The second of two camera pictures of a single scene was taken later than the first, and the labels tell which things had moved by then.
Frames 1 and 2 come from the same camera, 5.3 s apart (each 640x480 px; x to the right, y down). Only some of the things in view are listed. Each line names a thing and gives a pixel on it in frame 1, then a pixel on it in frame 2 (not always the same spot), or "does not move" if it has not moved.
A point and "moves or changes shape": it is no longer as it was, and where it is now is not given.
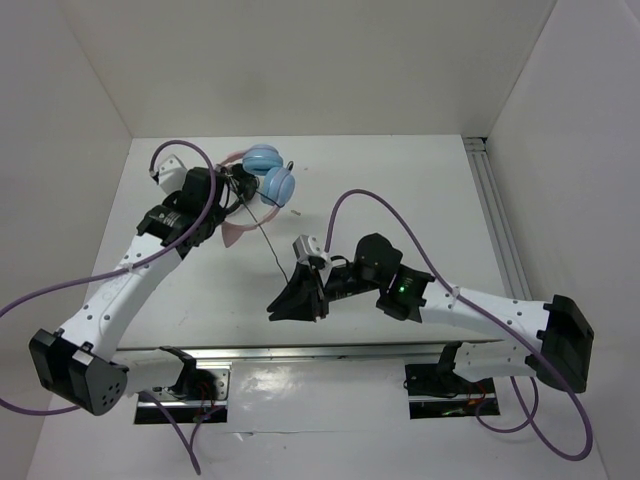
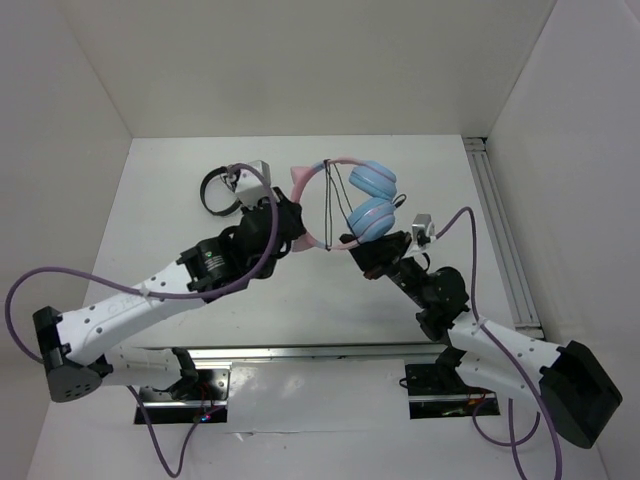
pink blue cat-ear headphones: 277,187 -> 373,211
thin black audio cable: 276,202 moves or changes shape
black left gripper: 219,214 -> 297,226
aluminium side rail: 506,255 does not move
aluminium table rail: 419,351 does not move
